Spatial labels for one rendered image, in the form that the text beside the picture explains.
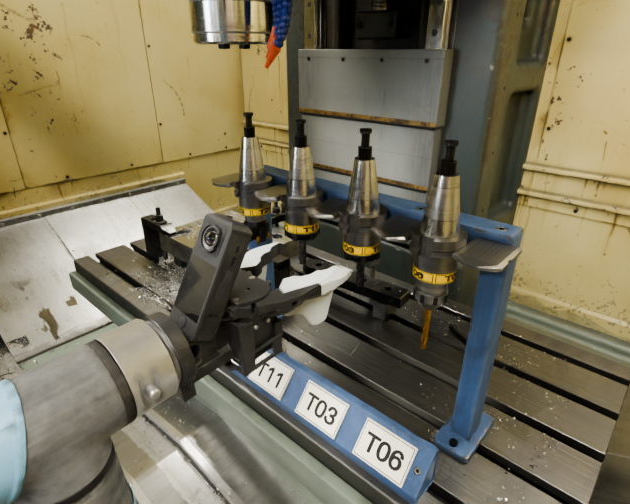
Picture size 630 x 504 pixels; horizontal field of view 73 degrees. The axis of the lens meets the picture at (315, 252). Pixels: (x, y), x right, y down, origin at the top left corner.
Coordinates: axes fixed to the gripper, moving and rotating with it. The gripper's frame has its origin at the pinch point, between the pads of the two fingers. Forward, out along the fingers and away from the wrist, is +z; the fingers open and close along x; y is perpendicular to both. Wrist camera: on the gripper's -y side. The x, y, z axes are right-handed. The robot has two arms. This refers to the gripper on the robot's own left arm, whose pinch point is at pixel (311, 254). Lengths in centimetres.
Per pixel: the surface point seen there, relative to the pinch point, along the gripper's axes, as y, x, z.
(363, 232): -0.7, 2.0, 7.6
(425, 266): 0.9, 11.0, 7.3
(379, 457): 26.6, 10.9, 0.4
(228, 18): -26, -38, 21
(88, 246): 43, -125, 14
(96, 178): 25, -145, 30
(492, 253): -1.7, 17.2, 10.1
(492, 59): -17, -11, 73
